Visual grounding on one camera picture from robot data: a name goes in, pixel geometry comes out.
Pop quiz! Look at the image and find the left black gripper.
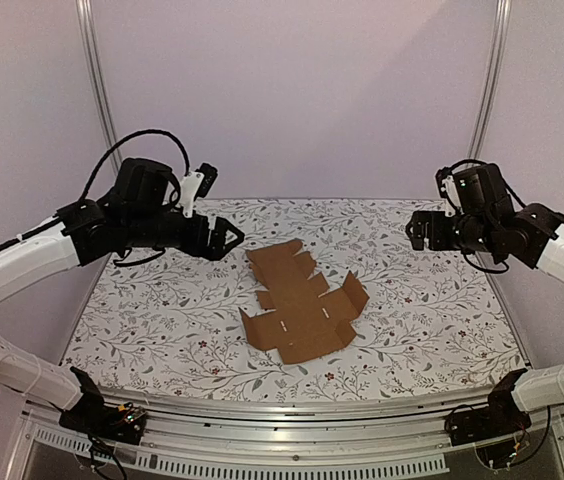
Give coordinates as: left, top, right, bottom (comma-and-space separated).
126, 210, 246, 261

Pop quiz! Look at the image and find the brown cardboard box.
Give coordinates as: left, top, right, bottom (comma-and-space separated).
240, 239, 369, 365

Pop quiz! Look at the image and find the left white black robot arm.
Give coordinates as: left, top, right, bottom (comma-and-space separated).
0, 158, 244, 434

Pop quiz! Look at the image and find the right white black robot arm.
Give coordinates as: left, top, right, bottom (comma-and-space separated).
406, 159, 564, 436

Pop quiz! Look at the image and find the floral patterned table mat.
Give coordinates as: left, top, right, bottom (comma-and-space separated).
63, 199, 525, 403

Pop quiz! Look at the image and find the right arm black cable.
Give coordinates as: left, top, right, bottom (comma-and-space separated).
461, 252, 511, 275

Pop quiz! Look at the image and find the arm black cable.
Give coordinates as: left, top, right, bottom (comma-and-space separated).
80, 129, 191, 201
461, 252, 511, 275

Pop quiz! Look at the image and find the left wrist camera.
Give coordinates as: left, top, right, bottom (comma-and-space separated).
178, 163, 218, 218

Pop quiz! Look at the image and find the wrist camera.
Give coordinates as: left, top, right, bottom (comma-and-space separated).
178, 163, 218, 218
435, 167, 462, 217

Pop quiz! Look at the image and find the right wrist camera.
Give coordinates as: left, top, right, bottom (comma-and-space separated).
435, 167, 462, 217

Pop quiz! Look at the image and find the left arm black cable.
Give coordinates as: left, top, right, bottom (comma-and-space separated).
80, 129, 191, 201

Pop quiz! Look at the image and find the right aluminium frame post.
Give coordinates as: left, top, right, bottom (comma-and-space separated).
467, 0, 512, 159

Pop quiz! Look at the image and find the aluminium frame post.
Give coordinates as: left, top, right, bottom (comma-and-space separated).
467, 0, 512, 159
74, 0, 123, 151

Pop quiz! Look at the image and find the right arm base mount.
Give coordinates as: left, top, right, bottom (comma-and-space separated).
444, 369, 531, 446

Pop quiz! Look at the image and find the front aluminium rail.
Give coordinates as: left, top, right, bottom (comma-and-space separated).
2, 388, 564, 479

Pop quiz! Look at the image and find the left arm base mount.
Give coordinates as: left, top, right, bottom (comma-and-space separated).
59, 367, 147, 445

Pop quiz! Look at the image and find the left aluminium frame post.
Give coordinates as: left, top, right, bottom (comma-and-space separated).
74, 0, 123, 151

